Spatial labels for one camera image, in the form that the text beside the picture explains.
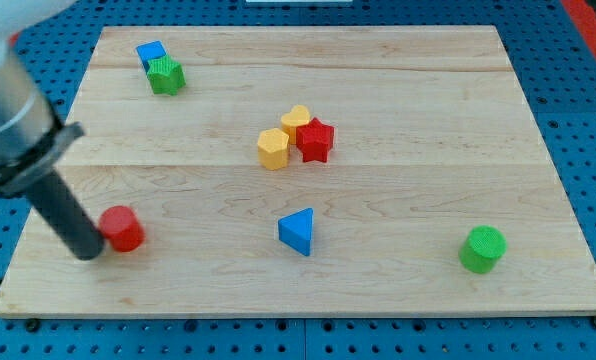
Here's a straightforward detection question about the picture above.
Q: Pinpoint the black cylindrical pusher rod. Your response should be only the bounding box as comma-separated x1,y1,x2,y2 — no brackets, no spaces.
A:
24,170,104,260

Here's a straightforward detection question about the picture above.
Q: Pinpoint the red cylinder block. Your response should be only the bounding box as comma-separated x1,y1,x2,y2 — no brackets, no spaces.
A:
98,205,145,252

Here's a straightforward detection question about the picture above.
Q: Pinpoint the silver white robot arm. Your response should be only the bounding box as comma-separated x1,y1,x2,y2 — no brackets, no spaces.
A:
0,0,104,260

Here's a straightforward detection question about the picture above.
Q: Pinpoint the yellow hexagon block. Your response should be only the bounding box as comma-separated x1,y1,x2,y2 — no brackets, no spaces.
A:
257,128,289,170

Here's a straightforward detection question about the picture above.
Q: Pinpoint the green star block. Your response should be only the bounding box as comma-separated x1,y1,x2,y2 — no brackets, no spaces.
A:
147,55,186,96

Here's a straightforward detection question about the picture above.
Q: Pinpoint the blue cube block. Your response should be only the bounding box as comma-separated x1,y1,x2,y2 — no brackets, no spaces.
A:
135,41,167,72

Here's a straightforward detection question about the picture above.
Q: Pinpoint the light wooden board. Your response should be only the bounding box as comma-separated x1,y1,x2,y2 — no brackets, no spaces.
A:
0,25,596,319

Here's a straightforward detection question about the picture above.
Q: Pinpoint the blue triangle block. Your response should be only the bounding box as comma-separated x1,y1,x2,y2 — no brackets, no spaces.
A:
278,208,314,256

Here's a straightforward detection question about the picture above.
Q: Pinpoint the yellow heart block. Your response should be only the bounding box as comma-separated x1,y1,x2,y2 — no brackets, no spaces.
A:
280,105,311,145

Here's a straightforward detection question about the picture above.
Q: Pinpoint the red star block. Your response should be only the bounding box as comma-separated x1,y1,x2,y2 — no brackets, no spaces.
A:
296,117,335,163

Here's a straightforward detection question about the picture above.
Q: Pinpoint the green cylinder block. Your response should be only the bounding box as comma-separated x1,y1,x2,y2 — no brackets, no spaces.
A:
458,225,507,274

